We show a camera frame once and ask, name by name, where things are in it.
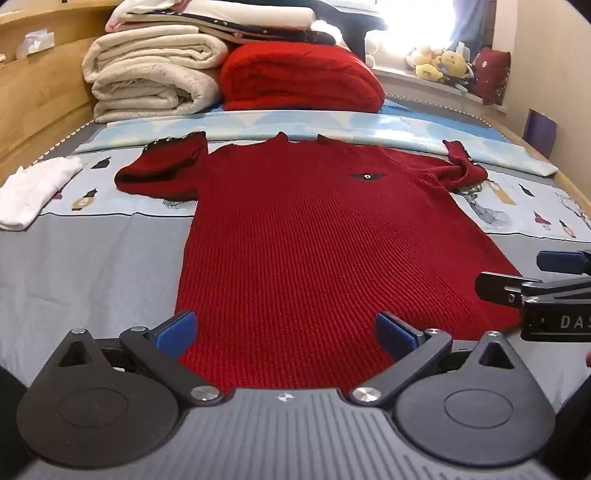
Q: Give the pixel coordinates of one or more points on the cream folded blanket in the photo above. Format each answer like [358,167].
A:
[152,87]

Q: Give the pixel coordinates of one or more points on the red folded blanket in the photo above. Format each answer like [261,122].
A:
[300,78]

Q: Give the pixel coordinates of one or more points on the window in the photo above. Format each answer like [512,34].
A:
[415,23]

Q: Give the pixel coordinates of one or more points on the clear plastic packet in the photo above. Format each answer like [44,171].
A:
[36,42]

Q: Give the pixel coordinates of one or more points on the white plush toy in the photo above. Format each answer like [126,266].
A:
[375,50]

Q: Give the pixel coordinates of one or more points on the small white garment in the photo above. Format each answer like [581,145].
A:
[32,189]

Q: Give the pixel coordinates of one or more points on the blue curtain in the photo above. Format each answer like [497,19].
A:
[471,23]

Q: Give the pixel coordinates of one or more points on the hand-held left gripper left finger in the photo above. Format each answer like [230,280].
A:
[175,334]

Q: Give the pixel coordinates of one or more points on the grey printed bed sheet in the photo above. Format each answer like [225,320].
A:
[92,277]

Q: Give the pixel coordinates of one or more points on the dark red cushion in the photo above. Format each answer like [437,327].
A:
[491,76]

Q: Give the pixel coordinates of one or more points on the window sill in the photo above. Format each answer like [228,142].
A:
[401,85]

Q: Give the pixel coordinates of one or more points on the red knit sweater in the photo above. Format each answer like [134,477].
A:
[323,230]

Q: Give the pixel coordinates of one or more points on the dark starred cloth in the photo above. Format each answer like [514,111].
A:
[277,33]

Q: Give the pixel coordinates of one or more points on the pink and yellow plush toy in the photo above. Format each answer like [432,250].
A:
[425,64]

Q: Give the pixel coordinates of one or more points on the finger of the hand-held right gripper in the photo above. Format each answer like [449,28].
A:
[501,288]
[561,261]

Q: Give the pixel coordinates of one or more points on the white folded bedding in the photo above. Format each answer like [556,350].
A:
[249,14]

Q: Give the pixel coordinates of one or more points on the white and pink folded clothes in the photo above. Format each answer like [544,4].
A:
[147,5]

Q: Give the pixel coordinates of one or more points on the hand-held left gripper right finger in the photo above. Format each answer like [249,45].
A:
[397,337]

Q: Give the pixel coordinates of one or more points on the purple board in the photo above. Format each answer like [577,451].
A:
[540,134]

